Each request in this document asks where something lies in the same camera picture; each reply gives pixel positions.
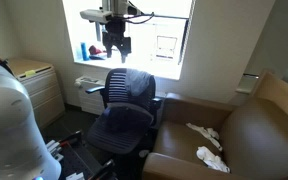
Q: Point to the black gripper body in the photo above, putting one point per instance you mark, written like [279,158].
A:
[116,35]

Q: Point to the dark flat item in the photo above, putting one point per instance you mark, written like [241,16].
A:
[98,57]

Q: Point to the red cloth hat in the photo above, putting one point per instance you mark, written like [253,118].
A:
[95,50]

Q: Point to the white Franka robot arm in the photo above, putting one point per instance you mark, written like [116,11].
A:
[7,126]

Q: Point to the black perforated robot table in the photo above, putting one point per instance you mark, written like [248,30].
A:
[80,163]

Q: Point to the long white cloth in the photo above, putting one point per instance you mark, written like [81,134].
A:
[204,131]

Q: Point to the yellow sticky note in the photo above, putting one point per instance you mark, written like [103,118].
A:
[30,72]

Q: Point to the light blue shirt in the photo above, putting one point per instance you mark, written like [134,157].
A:
[136,81]

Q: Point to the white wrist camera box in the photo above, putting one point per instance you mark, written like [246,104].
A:
[95,15]

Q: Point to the dark window frame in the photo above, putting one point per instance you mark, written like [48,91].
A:
[184,41]

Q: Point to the light wood drawer cabinet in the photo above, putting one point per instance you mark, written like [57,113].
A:
[40,90]

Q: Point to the blue water bottle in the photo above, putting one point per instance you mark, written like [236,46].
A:
[84,51]

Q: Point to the crumpled white cloth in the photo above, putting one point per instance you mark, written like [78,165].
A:
[212,160]

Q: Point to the dark slatted office chair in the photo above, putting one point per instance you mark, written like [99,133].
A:
[120,126]

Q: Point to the white wall heater unit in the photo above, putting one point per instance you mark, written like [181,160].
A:
[89,96]

